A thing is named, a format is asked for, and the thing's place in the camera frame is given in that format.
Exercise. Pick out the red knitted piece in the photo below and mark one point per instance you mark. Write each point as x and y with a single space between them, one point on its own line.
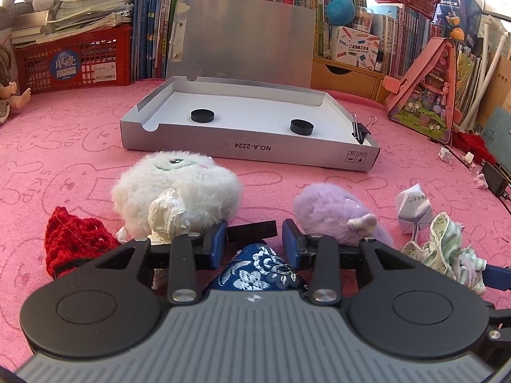
72 239

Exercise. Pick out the dark blue illustrated box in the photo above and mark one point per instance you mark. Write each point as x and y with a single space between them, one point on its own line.
459 8

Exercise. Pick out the white illustrated carton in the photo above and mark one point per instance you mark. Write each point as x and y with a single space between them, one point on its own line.
355 50

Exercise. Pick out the blue floral cloth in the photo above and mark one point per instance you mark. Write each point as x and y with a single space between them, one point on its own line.
255 267

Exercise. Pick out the green striped cloth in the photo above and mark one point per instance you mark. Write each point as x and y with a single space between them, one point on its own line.
443 247

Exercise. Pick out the white tissue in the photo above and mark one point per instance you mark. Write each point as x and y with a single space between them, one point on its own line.
165 219

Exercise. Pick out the red knitted fabric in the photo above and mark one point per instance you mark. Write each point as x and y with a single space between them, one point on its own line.
475 143

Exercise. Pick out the black rectangular block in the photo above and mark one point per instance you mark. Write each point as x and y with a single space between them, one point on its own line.
251 230

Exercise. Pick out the silver cardboard box with lid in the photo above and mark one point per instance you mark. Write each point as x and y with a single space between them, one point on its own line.
255 103

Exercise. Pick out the black round cap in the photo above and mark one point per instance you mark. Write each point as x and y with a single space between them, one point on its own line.
202 115
301 126

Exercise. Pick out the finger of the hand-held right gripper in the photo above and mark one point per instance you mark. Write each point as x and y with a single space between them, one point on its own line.
499 327
499 276

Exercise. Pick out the black binder clip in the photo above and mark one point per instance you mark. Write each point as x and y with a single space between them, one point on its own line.
361 129

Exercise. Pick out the stack of worn books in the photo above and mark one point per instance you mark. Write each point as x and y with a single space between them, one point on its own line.
92 4

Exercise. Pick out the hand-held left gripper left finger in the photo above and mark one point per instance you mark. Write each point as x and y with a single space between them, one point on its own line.
218 243

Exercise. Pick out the purple fluffy plush toy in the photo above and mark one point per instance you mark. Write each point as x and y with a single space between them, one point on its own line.
331 211

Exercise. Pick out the white fluffy plush toy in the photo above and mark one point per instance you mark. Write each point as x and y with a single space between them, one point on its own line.
191 183

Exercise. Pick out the pink triangular toy case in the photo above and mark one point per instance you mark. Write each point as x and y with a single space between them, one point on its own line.
427 95

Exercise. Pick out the row of upright books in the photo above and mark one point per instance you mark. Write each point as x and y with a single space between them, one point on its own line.
153 28

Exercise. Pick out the brown cardboard box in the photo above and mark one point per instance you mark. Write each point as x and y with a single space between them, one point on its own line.
499 87

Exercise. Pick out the brown-haired doll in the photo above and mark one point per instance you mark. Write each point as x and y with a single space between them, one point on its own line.
8 95

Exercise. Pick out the small crumpled paper scrap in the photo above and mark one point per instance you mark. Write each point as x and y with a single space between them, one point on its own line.
479 181
446 154

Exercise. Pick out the large red plastic basket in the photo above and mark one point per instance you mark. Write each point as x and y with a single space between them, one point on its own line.
72 60

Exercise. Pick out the wooden desktop drawer unit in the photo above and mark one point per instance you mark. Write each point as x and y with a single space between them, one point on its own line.
347 75

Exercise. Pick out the grey grid cutting mat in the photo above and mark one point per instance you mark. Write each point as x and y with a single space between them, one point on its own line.
8 18

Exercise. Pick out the white plastic pipes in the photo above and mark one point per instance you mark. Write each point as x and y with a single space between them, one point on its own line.
487 68

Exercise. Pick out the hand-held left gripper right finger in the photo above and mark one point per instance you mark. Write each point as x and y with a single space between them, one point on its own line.
290 243

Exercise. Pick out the white paper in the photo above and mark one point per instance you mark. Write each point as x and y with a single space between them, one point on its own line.
413 207

